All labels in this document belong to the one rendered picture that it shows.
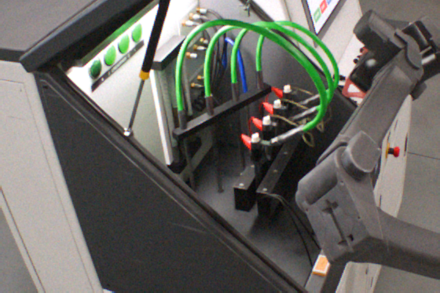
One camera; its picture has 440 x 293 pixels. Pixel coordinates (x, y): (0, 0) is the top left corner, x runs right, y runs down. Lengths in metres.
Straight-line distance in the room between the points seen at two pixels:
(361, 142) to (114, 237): 0.80
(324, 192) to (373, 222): 0.08
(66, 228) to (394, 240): 0.95
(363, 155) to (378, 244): 0.11
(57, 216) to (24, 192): 0.10
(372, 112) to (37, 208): 0.93
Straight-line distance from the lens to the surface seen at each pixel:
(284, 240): 1.62
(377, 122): 0.88
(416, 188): 3.08
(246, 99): 1.67
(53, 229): 1.56
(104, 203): 1.35
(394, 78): 1.01
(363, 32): 1.10
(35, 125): 1.33
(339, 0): 2.16
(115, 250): 1.45
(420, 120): 3.57
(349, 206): 0.72
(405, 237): 0.77
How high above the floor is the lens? 1.98
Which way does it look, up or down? 34 degrees down
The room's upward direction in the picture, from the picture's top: 7 degrees counter-clockwise
